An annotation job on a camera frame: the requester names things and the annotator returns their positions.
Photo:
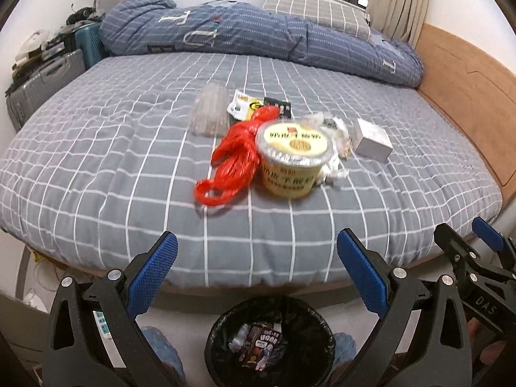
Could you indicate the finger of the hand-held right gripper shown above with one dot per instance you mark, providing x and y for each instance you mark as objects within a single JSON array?
[
  {"x": 455, "y": 250},
  {"x": 487, "y": 232}
]

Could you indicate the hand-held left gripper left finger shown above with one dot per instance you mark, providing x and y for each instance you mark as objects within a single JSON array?
[{"x": 155, "y": 274}]

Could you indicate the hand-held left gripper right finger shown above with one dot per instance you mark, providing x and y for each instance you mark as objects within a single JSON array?
[{"x": 361, "y": 270}]

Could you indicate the black-lined trash bin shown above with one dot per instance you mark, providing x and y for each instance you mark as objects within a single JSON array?
[{"x": 310, "y": 330}]

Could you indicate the small white box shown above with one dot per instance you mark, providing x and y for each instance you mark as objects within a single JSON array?
[{"x": 373, "y": 141}]

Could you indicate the yellow instant noodle cup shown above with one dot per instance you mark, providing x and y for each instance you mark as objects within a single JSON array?
[{"x": 292, "y": 157}]

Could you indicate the red plastic bag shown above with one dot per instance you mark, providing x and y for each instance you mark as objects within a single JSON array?
[{"x": 236, "y": 157}]

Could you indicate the clear bubble wrap roll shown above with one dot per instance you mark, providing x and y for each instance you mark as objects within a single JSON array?
[{"x": 209, "y": 111}]

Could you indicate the black snack wrapper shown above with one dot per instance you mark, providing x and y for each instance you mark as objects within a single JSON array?
[{"x": 280, "y": 107}]

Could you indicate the white power strip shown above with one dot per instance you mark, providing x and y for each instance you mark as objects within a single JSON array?
[{"x": 101, "y": 324}]

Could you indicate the blue slipper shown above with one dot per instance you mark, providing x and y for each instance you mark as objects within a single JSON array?
[
  {"x": 163, "y": 354},
  {"x": 346, "y": 346}
]

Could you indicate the dark printed packet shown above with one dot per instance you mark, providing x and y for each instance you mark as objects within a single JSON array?
[{"x": 264, "y": 344}]

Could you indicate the white round device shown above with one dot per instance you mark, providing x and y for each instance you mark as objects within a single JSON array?
[{"x": 34, "y": 300}]

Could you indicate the grey checked bed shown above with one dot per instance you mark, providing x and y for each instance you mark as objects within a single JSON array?
[{"x": 121, "y": 149}]

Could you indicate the crumpled clear plastic wrapper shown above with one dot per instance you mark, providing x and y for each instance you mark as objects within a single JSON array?
[{"x": 336, "y": 137}]

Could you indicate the wooden bed headboard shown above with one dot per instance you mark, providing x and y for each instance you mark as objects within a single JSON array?
[{"x": 471, "y": 88}]

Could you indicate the yellow white snack packet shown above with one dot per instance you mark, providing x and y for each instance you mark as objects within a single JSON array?
[{"x": 242, "y": 105}]

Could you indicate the grey suitcase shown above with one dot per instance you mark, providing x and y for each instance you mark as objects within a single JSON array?
[{"x": 44, "y": 84}]

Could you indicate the teal suitcase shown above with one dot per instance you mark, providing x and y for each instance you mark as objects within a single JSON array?
[{"x": 88, "y": 46}]

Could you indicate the beige curtain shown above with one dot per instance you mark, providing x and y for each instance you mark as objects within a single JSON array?
[{"x": 403, "y": 4}]

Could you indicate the blue striped duvet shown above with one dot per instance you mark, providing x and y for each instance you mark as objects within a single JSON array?
[{"x": 250, "y": 32}]

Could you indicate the grey checked pillow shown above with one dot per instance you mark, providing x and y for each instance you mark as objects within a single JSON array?
[{"x": 318, "y": 12}]

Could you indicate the white rounded object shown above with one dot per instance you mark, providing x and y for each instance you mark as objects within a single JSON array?
[{"x": 32, "y": 42}]

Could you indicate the pile of dark clutter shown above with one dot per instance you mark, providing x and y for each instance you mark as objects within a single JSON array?
[{"x": 76, "y": 18}]

